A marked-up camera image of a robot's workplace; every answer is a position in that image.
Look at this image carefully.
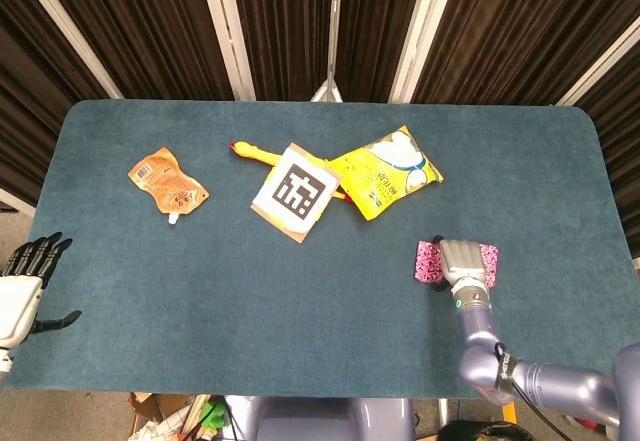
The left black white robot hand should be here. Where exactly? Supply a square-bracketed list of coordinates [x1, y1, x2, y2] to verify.
[0, 231, 83, 350]

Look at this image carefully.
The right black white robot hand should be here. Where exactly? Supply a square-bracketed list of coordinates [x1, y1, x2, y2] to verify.
[432, 234, 489, 293]

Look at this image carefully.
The yellow snack bag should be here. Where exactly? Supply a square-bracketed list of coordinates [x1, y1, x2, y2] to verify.
[325, 125, 445, 222]

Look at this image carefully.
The black bag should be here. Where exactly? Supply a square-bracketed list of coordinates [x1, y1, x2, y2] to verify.
[438, 420, 536, 441]

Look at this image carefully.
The cardboard with black marker tag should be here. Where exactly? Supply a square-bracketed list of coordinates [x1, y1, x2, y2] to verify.
[250, 142, 343, 245]

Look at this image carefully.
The cardboard box with clutter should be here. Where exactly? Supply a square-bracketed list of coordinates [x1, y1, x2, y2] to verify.
[128, 391, 204, 441]

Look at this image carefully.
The orange spout pouch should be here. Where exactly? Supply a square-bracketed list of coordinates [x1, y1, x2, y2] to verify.
[127, 146, 210, 226]

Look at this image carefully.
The dark brown pleated curtain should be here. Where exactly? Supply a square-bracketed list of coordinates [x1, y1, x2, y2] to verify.
[227, 0, 334, 102]
[412, 0, 640, 106]
[337, 0, 434, 103]
[579, 68, 640, 262]
[37, 0, 236, 101]
[0, 0, 109, 207]

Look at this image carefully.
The grey robot torso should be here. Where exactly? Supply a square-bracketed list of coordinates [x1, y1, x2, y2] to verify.
[224, 395, 417, 441]

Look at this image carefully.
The blue felt table cover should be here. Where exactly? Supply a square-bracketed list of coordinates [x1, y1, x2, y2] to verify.
[2, 99, 639, 402]

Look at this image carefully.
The green plastic object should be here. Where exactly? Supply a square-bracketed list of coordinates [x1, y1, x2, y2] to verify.
[199, 399, 227, 431]

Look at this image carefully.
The yellow rubber chicken toy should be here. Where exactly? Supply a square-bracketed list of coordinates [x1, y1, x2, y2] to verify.
[229, 141, 347, 202]

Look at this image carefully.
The black arm strap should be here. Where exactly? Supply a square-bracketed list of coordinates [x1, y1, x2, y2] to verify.
[493, 352, 515, 392]

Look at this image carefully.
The white frame post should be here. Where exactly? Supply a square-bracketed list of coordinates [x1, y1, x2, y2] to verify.
[388, 0, 462, 104]
[9, 0, 124, 100]
[309, 0, 345, 103]
[195, 0, 257, 102]
[556, 25, 640, 107]

